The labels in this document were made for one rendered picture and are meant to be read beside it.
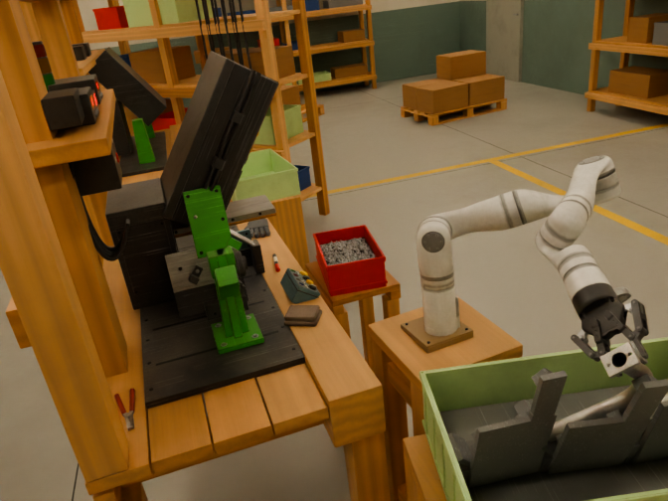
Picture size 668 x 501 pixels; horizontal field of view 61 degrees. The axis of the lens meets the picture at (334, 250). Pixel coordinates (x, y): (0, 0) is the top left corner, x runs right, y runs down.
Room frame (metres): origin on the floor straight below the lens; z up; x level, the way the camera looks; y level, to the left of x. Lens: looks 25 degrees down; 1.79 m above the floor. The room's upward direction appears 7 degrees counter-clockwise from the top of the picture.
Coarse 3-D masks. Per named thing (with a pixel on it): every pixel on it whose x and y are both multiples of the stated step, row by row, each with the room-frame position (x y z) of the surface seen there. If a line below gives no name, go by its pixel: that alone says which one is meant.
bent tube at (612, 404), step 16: (608, 352) 0.78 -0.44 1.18; (624, 352) 0.76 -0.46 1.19; (608, 368) 0.76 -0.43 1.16; (624, 368) 0.74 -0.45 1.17; (640, 368) 0.76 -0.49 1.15; (608, 400) 0.82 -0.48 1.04; (624, 400) 0.80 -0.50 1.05; (576, 416) 0.84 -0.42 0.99; (592, 416) 0.82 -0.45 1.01; (560, 432) 0.83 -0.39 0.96
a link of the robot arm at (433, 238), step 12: (420, 228) 1.37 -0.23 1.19; (432, 228) 1.35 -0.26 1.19; (444, 228) 1.35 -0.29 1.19; (420, 240) 1.36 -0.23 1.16; (432, 240) 1.34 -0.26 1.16; (444, 240) 1.34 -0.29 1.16; (420, 252) 1.36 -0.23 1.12; (432, 252) 1.34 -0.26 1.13; (444, 252) 1.34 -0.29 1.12; (420, 264) 1.36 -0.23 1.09; (432, 264) 1.34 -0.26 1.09; (444, 264) 1.34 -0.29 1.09; (420, 276) 1.38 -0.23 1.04; (432, 276) 1.34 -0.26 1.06; (444, 276) 1.34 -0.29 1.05
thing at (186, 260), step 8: (168, 256) 1.61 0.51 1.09; (176, 256) 1.61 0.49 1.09; (184, 256) 1.62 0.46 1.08; (192, 256) 1.63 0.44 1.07; (168, 264) 1.60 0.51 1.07; (176, 264) 1.61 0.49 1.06; (184, 264) 1.61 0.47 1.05; (192, 264) 1.62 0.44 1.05; (200, 264) 1.62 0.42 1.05; (208, 264) 1.63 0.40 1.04; (176, 272) 1.60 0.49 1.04; (184, 272) 1.61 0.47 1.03; (208, 272) 1.62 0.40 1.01; (176, 280) 1.59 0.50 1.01; (184, 280) 1.59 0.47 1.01; (200, 280) 1.61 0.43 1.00; (208, 280) 1.61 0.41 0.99; (176, 288) 1.58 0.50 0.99; (184, 288) 1.59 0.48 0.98
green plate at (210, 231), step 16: (192, 192) 1.67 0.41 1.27; (208, 192) 1.68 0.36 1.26; (192, 208) 1.65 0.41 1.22; (208, 208) 1.66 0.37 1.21; (224, 208) 1.67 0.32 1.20; (192, 224) 1.64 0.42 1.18; (208, 224) 1.65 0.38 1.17; (224, 224) 1.66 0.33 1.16; (208, 240) 1.63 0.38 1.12; (224, 240) 1.64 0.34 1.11
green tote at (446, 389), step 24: (504, 360) 1.08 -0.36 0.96; (528, 360) 1.07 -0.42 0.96; (552, 360) 1.07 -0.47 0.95; (576, 360) 1.07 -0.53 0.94; (600, 360) 1.07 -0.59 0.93; (648, 360) 1.08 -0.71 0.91; (432, 384) 1.06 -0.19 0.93; (456, 384) 1.06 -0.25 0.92; (480, 384) 1.07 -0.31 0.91; (504, 384) 1.07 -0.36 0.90; (528, 384) 1.07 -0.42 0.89; (576, 384) 1.07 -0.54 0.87; (600, 384) 1.07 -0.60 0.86; (624, 384) 1.08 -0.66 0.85; (432, 408) 0.94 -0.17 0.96; (456, 408) 1.06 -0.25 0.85; (432, 432) 0.97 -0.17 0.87; (456, 480) 0.76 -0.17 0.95
